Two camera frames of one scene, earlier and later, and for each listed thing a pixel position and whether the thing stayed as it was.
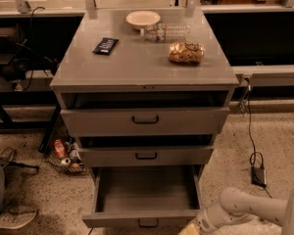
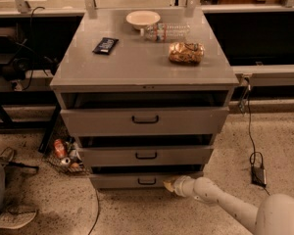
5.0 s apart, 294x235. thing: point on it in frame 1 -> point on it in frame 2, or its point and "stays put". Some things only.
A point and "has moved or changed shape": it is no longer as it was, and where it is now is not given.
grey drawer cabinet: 144,90 stays put
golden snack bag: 186,52 stays put
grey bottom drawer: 145,196 has moved or changed shape
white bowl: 140,19 stays put
